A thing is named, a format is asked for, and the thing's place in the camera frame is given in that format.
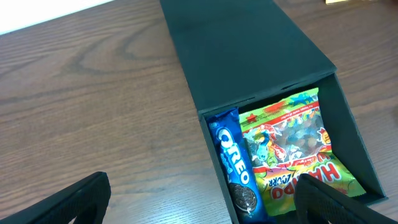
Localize blue Oreo pack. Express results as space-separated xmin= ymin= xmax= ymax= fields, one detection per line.
xmin=206 ymin=108 xmax=275 ymax=223

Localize green Haribo gummy bag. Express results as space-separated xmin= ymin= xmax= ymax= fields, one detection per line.
xmin=239 ymin=88 xmax=366 ymax=216

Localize black box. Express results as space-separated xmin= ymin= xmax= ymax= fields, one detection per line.
xmin=161 ymin=0 xmax=386 ymax=223

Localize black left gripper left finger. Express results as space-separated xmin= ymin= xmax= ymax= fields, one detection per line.
xmin=1 ymin=172 xmax=111 ymax=224

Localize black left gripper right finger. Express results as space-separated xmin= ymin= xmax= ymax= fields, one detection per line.
xmin=294 ymin=174 xmax=397 ymax=224

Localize yellow nuts bag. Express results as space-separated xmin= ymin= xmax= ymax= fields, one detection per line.
xmin=325 ymin=0 xmax=350 ymax=5

